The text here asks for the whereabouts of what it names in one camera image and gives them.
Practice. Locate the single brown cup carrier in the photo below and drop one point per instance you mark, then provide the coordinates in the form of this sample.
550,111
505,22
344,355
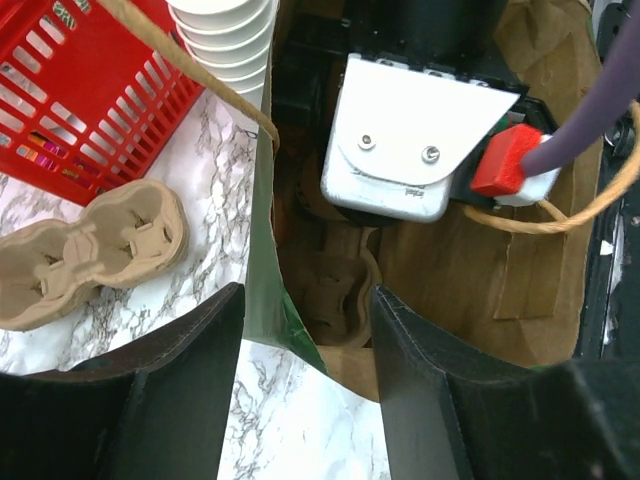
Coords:
336,286

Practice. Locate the stack of paper cups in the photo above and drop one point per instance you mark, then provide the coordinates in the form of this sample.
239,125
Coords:
231,39

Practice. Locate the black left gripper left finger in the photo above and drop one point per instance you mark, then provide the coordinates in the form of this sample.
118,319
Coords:
155,408

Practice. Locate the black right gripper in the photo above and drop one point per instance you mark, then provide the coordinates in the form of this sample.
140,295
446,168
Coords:
451,36

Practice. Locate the red plastic shopping basket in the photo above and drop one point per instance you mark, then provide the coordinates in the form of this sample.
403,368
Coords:
85,106

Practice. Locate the brown cardboard cup carrier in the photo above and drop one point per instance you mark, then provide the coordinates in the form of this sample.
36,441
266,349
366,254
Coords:
123,238

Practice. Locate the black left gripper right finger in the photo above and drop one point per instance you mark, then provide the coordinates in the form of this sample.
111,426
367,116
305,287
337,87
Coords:
451,411

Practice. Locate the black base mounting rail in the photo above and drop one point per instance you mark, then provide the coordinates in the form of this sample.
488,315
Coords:
609,325

